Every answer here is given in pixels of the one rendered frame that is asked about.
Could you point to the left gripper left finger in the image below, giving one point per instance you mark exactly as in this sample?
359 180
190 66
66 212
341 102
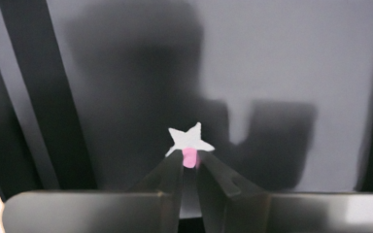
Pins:
140 209

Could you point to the white star-shaped pin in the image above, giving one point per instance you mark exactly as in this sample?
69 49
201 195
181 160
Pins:
190 140

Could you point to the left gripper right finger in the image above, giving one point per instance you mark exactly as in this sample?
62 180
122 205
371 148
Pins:
231 203

